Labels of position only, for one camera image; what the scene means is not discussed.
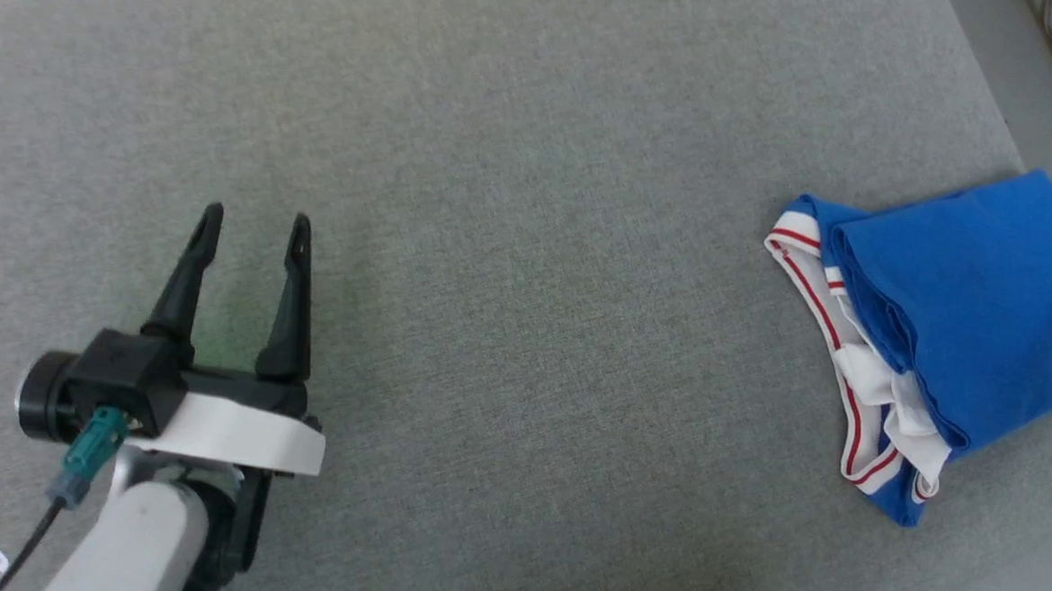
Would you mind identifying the grey fabric sofa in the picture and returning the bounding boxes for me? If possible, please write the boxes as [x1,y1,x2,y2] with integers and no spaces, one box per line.
[0,0,1052,591]

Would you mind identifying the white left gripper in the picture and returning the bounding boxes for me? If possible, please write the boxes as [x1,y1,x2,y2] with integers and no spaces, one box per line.
[119,198,340,591]

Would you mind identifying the blue T-shirt white sleeves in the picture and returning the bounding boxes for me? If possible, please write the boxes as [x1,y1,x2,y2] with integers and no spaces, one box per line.
[749,154,1052,536]

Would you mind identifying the left teal plug black cable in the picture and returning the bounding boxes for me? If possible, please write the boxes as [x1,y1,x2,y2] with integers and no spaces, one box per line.
[0,400,131,591]

